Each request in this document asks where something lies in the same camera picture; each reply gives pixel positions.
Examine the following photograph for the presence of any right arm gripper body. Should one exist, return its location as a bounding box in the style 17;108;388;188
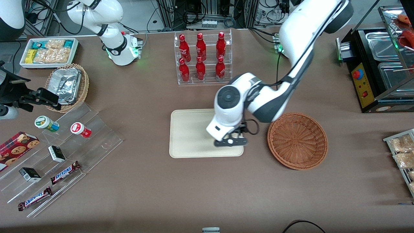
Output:
0;61;24;120

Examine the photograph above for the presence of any cream plastic tray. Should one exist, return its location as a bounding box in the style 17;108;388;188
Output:
169;108;244;159

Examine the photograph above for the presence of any light wicker basket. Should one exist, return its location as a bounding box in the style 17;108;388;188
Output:
45;63;90;113

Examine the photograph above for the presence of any brown wicker basket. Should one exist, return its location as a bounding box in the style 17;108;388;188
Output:
267;112;328;171

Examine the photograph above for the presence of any aluminium foil container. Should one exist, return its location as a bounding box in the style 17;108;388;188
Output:
49;68;82;105

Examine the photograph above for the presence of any green white snack cup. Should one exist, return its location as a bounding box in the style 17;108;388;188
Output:
35;116;60;132

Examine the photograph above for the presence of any white plastic bin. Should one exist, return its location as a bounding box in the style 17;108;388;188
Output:
19;38;79;69

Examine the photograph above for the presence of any yellow snack packet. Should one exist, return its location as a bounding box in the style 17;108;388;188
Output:
25;49;38;64

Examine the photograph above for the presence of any large clear snack bag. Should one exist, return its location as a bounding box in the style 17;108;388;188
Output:
33;48;71;64

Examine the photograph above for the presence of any red white snack cup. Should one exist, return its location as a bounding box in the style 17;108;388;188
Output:
71;122;92;138

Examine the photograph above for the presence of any clear acrylic bottle rack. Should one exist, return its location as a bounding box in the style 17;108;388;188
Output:
174;29;233;85

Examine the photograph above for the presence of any small clear snack bag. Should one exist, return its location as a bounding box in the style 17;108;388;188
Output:
45;39;66;50

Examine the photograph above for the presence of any small black box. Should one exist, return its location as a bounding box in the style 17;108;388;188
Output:
48;146;66;163
19;167;42;182

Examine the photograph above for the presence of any red chocolate chip cookie box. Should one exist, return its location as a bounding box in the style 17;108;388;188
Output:
0;131;40;172

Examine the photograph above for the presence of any red bottle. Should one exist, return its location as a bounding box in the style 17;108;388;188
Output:
216;32;226;59
179;34;191;62
179;58;190;82
196;33;207;61
196;57;206;81
215;56;226;80

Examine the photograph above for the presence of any clear acrylic stepped stand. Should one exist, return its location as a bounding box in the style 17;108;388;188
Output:
0;103;123;218

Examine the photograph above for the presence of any Snickers bar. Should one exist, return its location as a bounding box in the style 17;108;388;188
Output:
50;161;81;185
18;187;53;211

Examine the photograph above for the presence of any black food warmer yellow panel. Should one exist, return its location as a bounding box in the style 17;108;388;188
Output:
336;5;414;114

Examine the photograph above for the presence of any steel warmer pan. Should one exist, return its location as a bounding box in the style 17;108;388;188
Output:
378;61;414;92
365;32;400;61

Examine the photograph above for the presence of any red sausage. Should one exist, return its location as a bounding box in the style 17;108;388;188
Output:
401;30;414;49

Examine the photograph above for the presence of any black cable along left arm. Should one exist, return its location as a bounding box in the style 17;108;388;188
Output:
244;0;345;135

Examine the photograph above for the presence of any black cable loop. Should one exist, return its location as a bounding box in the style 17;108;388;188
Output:
282;220;326;233

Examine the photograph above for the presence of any grey wire rack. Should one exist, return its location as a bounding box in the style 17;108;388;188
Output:
383;129;414;198

